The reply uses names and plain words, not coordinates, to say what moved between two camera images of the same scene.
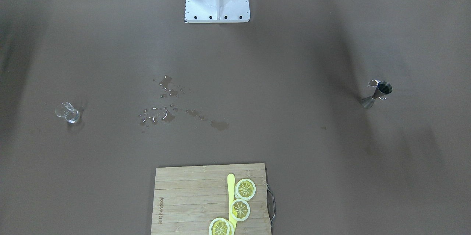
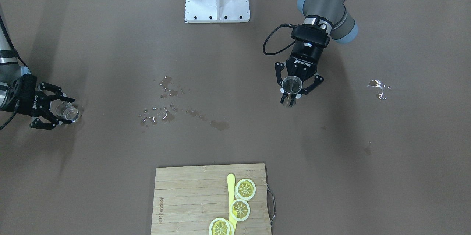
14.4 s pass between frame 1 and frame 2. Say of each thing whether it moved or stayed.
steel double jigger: moved
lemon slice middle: stayed
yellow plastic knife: stayed
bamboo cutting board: stayed
